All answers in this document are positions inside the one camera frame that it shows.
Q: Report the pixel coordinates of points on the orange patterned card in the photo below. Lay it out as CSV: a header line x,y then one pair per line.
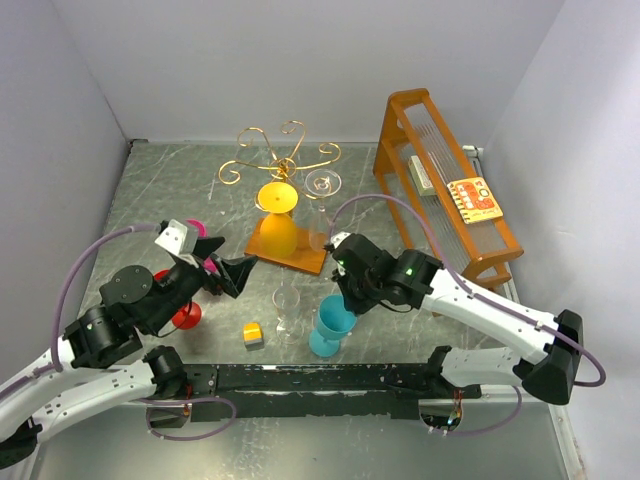
x,y
474,200

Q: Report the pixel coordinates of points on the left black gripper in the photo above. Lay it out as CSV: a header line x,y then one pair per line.
x,y
234,276

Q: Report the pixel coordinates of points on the white box on shelf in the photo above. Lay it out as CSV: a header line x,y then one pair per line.
x,y
422,182

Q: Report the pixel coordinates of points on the clear wine glass front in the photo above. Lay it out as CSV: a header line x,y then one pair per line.
x,y
286,300

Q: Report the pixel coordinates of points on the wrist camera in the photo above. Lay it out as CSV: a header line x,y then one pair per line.
x,y
335,240
178,238

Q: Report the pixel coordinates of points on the gold wire glass rack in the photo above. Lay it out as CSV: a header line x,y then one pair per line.
x,y
281,168

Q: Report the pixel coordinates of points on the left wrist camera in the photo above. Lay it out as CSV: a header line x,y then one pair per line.
x,y
178,238

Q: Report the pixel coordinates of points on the yellow plastic wine glass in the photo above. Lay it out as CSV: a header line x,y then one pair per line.
x,y
278,231

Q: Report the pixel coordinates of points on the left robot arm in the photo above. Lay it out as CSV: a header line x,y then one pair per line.
x,y
81,374

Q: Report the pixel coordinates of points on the blue plastic wine glass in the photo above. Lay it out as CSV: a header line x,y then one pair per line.
x,y
333,322

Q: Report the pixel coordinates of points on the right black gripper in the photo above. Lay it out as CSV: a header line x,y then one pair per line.
x,y
354,305

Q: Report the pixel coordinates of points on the yellow grey small block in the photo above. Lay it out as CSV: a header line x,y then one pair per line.
x,y
253,337

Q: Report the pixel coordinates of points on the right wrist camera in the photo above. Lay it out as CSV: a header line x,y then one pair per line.
x,y
335,240

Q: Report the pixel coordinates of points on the wooden shelf rack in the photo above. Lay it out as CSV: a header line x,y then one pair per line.
x,y
412,125

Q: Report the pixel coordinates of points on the clear wine glass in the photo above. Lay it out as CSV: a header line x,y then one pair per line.
x,y
321,184
286,300

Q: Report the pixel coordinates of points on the red plastic wine glass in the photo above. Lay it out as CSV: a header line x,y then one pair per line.
x,y
186,318

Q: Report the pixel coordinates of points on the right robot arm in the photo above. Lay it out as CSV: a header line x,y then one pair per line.
x,y
540,351

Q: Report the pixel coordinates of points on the magenta plastic wine glass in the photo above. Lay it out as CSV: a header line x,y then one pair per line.
x,y
200,230

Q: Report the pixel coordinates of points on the black base frame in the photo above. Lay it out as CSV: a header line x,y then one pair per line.
x,y
320,390

